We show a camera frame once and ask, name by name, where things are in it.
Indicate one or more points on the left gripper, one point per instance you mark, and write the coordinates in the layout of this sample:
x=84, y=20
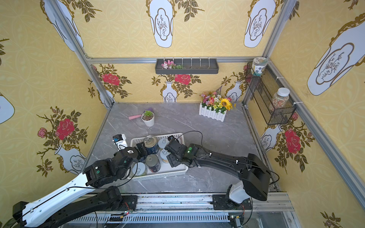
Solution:
x=141, y=151

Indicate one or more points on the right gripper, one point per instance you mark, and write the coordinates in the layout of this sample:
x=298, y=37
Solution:
x=171, y=151

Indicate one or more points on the yellow small can front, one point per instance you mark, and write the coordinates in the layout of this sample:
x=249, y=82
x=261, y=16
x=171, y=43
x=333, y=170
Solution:
x=164, y=154

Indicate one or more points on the yellow small can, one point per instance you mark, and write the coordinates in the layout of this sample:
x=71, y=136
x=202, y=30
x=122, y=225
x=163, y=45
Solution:
x=164, y=154
x=162, y=143

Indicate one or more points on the blue tin can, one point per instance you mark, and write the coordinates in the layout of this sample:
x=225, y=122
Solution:
x=151, y=144

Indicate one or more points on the dark tomato tin can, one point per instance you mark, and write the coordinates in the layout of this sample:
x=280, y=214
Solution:
x=153, y=163

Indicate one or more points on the white small can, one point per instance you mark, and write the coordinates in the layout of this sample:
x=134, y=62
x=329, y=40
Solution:
x=139, y=169

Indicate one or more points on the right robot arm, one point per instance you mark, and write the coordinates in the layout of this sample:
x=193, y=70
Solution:
x=253, y=174

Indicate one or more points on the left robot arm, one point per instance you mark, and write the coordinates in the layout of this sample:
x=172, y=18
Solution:
x=83, y=195

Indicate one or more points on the white plastic basket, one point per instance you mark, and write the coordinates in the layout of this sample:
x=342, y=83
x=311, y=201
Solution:
x=166, y=170

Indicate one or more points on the potted succulent white pot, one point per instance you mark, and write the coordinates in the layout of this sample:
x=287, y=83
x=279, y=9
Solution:
x=148, y=117

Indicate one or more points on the pink purple toy shovel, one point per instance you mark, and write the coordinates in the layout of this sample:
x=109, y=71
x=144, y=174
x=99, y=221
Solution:
x=137, y=116

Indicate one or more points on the flower box white fence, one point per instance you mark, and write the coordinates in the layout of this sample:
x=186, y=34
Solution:
x=214, y=106

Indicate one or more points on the small pink shelf flowers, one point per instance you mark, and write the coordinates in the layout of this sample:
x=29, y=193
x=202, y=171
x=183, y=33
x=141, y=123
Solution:
x=170, y=65

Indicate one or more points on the clear jar white lid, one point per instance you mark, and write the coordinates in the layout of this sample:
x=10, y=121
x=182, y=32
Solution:
x=280, y=98

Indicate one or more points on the jar with patterned label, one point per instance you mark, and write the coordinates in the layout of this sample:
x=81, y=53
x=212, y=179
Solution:
x=259, y=65

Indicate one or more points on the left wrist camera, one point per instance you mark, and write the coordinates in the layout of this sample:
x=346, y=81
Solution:
x=120, y=141

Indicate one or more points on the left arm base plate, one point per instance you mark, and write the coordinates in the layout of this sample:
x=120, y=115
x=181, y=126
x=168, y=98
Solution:
x=126, y=203

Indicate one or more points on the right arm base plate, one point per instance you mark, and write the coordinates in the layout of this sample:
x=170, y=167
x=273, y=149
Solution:
x=222, y=202

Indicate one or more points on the grey wall shelf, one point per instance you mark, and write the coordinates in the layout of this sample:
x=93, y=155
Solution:
x=197, y=65

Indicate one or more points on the black wire wall basket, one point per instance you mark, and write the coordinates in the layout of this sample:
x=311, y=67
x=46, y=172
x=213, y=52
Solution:
x=259, y=99

